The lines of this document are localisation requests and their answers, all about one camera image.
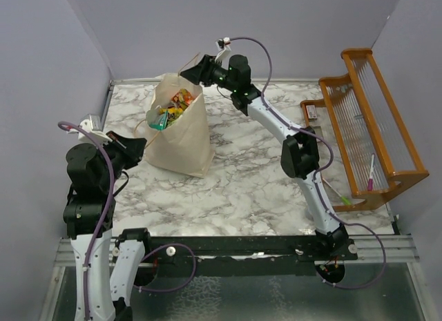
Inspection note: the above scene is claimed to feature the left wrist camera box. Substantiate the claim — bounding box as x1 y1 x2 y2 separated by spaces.
79 114 104 142

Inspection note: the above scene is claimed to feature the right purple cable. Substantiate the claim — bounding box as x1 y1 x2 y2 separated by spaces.
229 36 387 290

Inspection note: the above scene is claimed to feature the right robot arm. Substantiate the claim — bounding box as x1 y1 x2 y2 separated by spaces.
179 55 352 260

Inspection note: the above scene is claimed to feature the pink white marker pen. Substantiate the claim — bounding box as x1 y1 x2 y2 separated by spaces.
367 153 375 191

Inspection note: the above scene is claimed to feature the green tipped pen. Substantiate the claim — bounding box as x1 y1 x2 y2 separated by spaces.
323 179 352 206

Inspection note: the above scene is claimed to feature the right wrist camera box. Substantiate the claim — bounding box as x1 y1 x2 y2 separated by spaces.
215 37 231 64

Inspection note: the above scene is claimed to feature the wooden tiered rack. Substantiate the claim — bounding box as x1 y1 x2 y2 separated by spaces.
300 48 429 212

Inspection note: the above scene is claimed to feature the teal snack packet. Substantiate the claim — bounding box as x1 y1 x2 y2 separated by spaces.
146 108 168 131

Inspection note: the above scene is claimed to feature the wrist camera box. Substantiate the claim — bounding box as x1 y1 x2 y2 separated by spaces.
215 37 231 64
79 114 104 142

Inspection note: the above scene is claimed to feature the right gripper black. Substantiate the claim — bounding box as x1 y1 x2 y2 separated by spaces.
181 55 237 93

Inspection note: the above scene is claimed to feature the orange colourful candy bag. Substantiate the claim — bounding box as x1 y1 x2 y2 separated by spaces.
171 88 195 110

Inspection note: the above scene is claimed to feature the small red white box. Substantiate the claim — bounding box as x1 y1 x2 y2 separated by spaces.
305 105 318 120

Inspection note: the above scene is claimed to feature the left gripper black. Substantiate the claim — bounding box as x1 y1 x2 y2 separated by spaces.
95 129 146 190

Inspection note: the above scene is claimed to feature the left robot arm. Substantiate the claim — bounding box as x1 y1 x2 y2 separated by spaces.
63 131 153 320

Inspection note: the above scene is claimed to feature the black front frame bar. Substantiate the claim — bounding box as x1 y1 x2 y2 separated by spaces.
137 235 358 282

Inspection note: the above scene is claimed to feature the beige paper bag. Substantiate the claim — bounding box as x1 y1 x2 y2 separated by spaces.
133 68 214 178

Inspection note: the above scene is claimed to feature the yellow candy bag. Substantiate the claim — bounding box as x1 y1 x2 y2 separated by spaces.
160 107 184 122

